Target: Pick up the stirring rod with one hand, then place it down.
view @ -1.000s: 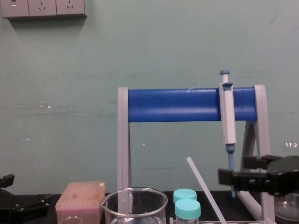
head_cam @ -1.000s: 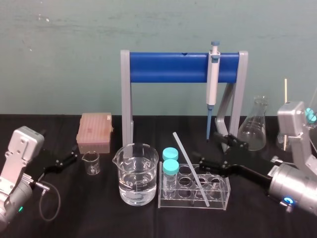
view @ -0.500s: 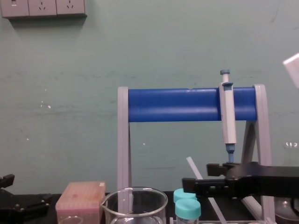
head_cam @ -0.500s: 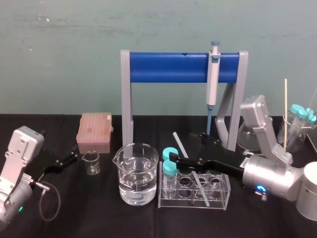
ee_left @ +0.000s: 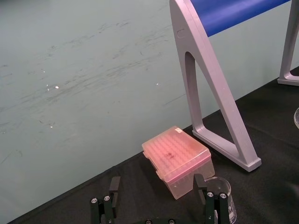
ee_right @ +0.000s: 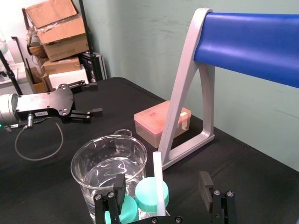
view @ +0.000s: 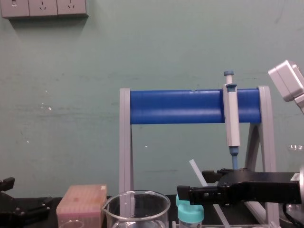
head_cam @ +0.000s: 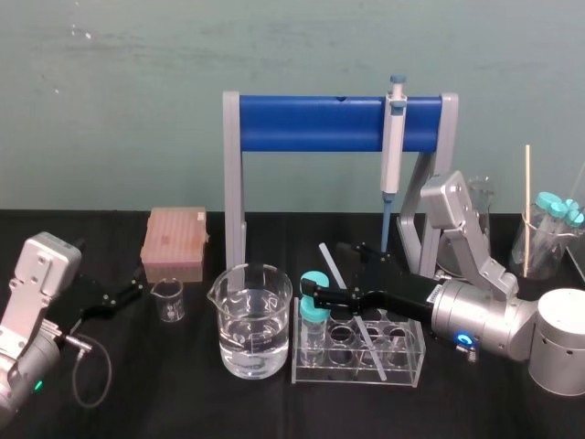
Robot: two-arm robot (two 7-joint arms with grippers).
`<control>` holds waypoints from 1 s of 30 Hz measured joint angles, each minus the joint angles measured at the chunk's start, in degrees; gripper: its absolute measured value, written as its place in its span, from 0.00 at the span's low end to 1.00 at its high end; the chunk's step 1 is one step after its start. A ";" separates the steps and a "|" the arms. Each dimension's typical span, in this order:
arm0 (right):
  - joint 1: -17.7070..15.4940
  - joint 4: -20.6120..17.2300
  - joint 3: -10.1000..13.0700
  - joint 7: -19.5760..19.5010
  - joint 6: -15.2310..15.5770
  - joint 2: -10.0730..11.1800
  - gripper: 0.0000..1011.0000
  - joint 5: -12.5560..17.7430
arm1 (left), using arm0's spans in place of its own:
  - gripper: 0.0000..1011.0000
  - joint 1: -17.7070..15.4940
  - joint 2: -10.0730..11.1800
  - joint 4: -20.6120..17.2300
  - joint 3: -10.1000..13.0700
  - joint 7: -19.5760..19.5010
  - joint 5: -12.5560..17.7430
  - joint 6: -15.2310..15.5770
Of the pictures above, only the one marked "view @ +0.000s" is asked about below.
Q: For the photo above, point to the pink pipette tip box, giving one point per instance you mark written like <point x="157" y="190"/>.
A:
<point x="82" y="202"/>

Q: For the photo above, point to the grey wall socket panel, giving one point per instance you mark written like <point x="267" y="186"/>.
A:
<point x="42" y="8"/>

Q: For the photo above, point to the clear glass vessel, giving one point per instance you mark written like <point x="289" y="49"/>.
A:
<point x="297" y="147"/>

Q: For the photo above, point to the teal capped bottle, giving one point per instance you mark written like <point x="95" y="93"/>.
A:
<point x="181" y="200"/>
<point x="191" y="213"/>

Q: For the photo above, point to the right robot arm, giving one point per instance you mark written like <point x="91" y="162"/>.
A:
<point x="287" y="80"/>

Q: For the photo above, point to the clear plastic rack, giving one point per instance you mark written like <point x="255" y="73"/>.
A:
<point x="213" y="225"/>

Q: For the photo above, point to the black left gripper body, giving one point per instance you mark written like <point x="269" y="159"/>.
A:
<point x="9" y="211"/>

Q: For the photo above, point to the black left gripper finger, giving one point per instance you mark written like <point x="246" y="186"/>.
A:
<point x="7" y="183"/>
<point x="38" y="207"/>

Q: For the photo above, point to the grey and blue pipette stand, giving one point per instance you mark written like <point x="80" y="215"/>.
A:
<point x="180" y="107"/>

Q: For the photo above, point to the large clear glass beaker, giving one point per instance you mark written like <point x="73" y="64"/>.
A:
<point x="137" y="213"/>

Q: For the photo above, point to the translucent stirring rod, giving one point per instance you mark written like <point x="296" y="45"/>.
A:
<point x="198" y="174"/>

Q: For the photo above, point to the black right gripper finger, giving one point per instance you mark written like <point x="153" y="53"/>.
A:
<point x="204" y="195"/>
<point x="211" y="176"/>

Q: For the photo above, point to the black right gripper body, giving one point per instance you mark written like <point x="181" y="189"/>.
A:
<point x="261" y="187"/>

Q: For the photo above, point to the small clear glass beaker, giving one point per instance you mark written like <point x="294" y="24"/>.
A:
<point x="71" y="224"/>

